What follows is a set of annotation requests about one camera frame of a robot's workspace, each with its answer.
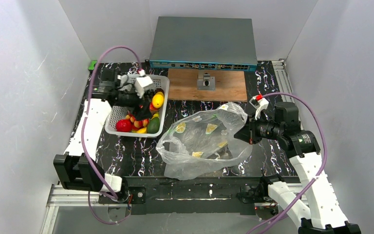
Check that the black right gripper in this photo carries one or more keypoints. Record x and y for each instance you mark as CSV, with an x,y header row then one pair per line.
x,y
250,130

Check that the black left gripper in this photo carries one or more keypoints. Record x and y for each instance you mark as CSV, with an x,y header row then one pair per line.
x,y
141,102

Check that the white plastic basket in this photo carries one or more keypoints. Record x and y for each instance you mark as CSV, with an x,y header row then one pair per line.
x,y
117,112

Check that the clear plastic bag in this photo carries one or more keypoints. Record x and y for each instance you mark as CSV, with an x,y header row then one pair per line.
x,y
204,142

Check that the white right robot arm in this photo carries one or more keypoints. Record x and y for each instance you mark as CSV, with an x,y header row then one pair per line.
x,y
315,209

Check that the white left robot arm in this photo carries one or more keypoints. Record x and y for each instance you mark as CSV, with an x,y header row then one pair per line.
x,y
77,168

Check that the yellow fake lemon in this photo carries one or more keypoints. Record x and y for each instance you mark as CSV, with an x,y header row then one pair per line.
x,y
158,100

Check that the green fake mango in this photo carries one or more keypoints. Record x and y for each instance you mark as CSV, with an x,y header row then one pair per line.
x,y
153,125

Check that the red fake apple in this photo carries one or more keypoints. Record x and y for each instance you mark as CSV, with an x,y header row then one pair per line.
x,y
124,125

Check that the red lychee bunch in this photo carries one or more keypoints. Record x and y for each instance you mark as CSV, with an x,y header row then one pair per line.
x,y
138,122

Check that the wooden board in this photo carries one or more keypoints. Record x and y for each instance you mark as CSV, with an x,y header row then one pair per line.
x,y
230,85

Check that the green clip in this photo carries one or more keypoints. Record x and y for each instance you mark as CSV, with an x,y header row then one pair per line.
x,y
92,65

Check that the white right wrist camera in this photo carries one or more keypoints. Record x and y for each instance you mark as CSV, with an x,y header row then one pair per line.
x,y
260,104

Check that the grey metal bracket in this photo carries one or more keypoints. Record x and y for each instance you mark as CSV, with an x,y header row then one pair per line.
x,y
206,82

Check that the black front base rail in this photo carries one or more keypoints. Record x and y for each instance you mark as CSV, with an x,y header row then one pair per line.
x,y
227,194

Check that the grey network switch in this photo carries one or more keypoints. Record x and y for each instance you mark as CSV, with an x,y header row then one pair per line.
x,y
225,44

